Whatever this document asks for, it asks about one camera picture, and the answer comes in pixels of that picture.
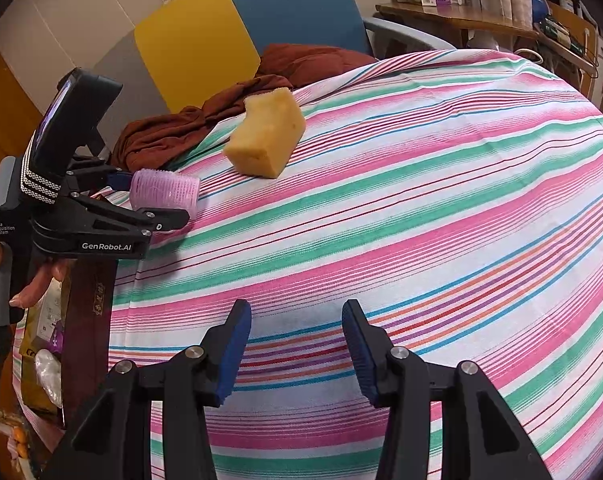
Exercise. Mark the cardboard box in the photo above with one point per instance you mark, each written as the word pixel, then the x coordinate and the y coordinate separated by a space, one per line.
pixel 574 20

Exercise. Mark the grey yellow blue chair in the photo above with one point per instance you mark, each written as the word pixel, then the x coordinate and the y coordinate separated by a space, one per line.
pixel 196 35

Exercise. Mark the blue round object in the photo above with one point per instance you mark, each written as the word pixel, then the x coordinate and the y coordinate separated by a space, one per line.
pixel 540 5

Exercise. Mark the wooden wardrobe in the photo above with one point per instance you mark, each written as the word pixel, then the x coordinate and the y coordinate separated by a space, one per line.
pixel 1 110

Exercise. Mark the yellow sponge block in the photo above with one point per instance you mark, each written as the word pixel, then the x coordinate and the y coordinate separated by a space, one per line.
pixel 266 135

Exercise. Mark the white cotton ball bag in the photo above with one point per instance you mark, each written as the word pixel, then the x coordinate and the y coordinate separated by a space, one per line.
pixel 49 377

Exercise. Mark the person's left hand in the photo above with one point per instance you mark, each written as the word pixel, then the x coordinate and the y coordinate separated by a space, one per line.
pixel 39 285

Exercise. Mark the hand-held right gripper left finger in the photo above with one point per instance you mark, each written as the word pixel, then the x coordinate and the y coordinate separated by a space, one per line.
pixel 234 355

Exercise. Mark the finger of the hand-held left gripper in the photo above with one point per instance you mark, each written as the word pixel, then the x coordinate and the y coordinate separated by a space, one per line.
pixel 166 217
pixel 119 181

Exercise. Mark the brown red garment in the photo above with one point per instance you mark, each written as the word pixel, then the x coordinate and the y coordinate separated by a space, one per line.
pixel 171 135

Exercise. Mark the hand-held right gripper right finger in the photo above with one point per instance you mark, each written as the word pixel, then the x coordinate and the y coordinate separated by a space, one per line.
pixel 361 355

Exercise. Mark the wooden side desk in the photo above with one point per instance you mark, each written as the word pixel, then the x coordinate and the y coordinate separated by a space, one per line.
pixel 456 17

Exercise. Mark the gold metal tin box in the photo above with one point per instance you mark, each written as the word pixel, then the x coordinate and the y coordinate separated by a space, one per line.
pixel 89 340

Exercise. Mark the pink hair roller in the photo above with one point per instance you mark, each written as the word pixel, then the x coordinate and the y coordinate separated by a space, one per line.
pixel 166 192

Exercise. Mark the purple snack packet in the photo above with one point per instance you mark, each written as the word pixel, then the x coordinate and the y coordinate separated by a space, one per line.
pixel 56 337

